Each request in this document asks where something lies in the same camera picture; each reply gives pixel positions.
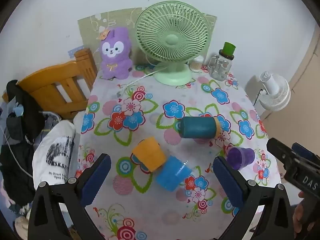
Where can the wooden chair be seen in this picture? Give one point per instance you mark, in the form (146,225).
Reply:
(47,85)

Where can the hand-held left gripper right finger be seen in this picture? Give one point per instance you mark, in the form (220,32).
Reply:
(228,183)

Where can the light blue cup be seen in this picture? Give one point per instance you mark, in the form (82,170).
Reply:
(173,173)

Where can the purple plush toy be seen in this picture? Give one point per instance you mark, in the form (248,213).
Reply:
(115,55)

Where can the white printed shirt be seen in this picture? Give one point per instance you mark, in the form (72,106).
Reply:
(55,155)

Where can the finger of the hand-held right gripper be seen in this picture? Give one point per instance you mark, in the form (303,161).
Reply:
(303,151)
(281,155)

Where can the person's right hand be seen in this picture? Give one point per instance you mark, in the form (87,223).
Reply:
(298,215)

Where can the black clothing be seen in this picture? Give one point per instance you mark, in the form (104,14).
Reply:
(17,160)

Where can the cotton swab container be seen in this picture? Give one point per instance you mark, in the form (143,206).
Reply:
(196,65)

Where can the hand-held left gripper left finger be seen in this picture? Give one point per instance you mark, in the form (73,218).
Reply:
(96,180)

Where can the glass jar with green lid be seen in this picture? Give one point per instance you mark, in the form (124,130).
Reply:
(221,66)

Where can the green desk fan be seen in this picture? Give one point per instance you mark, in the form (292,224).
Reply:
(172,40)

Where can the teal cup with yellow rim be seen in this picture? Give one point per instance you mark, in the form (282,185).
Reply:
(197,128)

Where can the orange cup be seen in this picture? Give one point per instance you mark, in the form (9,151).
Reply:
(150,155)

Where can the plaid cloth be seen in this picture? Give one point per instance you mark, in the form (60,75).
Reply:
(48,130)

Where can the blue patterned paper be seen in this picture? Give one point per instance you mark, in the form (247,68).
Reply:
(73,50)

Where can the floral tablecloth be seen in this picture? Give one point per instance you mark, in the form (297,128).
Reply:
(160,210)

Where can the white fan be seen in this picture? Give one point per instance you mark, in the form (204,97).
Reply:
(273,92)

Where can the purple cup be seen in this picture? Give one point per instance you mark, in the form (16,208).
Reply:
(241,157)

